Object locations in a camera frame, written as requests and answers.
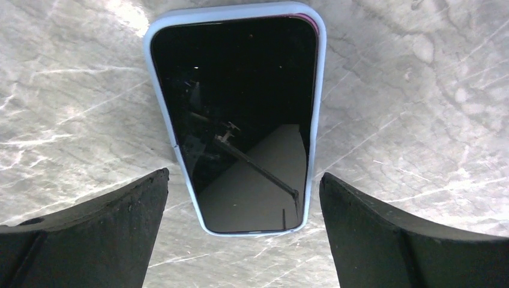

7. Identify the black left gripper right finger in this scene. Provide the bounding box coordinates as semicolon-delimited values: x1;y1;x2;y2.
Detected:
319;173;508;287

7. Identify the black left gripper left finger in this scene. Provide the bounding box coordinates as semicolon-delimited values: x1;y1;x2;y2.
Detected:
1;168;169;287

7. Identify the black phone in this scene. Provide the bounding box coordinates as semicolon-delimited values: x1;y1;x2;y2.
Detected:
143;1;327;237

